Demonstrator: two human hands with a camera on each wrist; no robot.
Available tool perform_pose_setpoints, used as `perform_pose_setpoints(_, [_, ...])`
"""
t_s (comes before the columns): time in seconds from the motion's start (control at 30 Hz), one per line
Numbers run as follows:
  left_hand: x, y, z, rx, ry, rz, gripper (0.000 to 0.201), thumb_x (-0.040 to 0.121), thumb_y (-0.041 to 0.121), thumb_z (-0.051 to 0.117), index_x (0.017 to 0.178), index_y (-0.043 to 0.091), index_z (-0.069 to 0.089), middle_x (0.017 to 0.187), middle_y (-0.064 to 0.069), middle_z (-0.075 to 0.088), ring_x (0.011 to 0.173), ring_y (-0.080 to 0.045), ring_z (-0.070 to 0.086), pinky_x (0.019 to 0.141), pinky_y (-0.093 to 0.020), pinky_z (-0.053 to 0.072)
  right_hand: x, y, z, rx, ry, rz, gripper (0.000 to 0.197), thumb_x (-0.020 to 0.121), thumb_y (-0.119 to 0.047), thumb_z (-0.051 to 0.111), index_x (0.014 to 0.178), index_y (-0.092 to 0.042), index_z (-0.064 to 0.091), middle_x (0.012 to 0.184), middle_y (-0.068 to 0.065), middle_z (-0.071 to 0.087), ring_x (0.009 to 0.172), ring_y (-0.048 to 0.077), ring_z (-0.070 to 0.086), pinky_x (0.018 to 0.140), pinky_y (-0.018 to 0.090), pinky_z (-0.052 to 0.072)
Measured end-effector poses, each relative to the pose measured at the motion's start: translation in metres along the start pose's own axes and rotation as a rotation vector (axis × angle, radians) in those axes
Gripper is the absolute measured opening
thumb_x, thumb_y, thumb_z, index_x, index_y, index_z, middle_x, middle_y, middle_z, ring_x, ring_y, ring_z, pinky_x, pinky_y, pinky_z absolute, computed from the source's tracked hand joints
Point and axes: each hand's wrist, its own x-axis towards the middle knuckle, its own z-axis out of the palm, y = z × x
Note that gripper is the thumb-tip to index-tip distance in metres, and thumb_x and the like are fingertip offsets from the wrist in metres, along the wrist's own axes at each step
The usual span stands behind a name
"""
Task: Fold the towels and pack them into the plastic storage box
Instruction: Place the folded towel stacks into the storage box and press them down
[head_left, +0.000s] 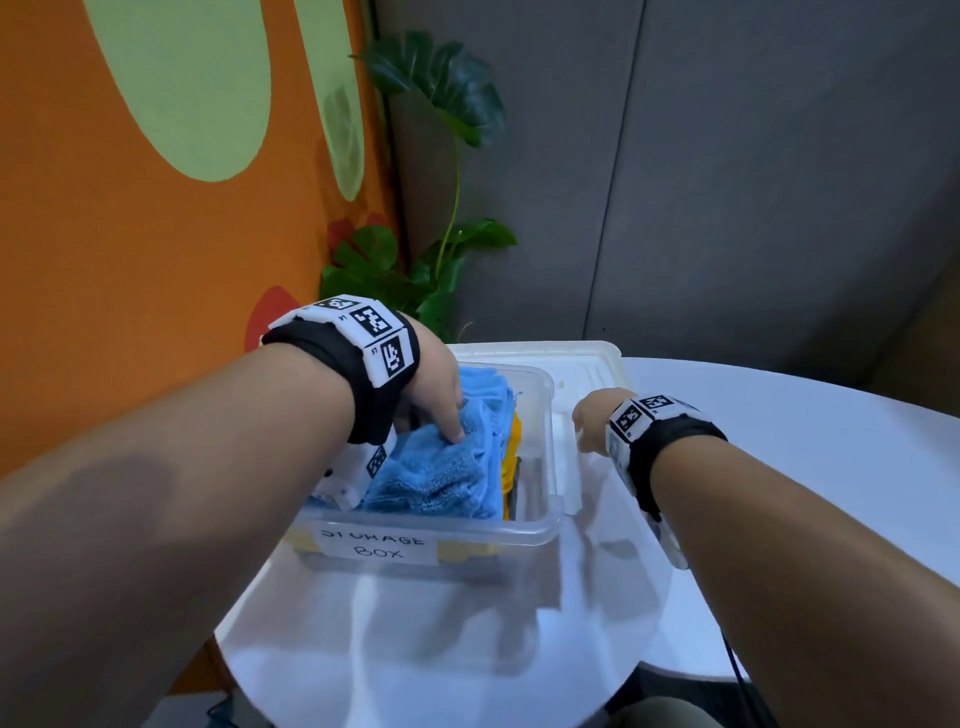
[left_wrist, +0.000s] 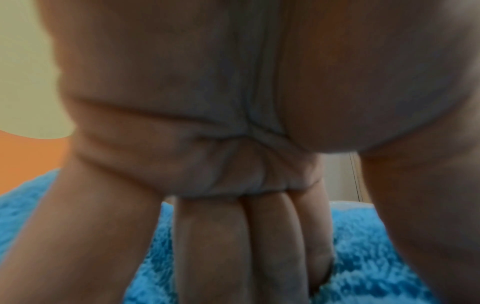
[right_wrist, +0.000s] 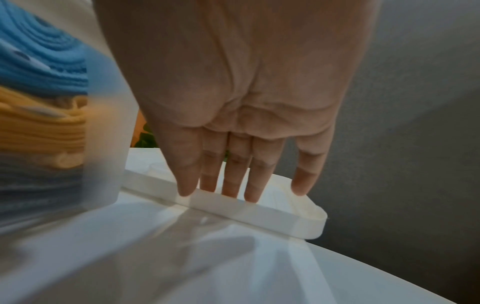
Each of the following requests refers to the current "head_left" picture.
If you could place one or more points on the green leafy plant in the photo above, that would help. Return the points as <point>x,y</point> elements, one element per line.
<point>442,75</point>

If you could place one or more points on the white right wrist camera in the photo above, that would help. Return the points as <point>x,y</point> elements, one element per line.
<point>675,551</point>

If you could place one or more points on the black left wristband with markers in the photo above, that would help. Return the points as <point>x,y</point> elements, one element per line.
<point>360,390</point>

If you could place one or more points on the person's right forearm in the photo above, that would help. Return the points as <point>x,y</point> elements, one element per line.
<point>810,585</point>

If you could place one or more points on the black wristband with markers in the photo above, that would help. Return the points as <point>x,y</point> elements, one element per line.
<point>675,442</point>
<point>360,390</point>

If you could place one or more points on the white box lid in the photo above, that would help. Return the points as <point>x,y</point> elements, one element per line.
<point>592,371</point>

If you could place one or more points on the person's right hand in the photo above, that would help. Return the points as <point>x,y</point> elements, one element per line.
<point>596,420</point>

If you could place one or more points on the person's right leg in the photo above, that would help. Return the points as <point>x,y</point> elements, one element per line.
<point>660,716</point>

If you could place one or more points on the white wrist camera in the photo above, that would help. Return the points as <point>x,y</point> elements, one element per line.
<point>349,480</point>
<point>675,551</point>

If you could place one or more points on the black right wristband with markers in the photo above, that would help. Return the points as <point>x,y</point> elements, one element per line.
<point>675,442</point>

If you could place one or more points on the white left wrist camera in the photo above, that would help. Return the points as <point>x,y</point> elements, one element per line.
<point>349,480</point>

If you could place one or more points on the person's left forearm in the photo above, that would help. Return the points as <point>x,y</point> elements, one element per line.
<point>150,540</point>

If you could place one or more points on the yellow towel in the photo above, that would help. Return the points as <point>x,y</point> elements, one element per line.
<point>511,465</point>

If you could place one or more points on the clear plastic storage box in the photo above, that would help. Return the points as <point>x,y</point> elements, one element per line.
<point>540,450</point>

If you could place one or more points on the person's left hand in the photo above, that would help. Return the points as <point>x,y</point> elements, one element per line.
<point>439,382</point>

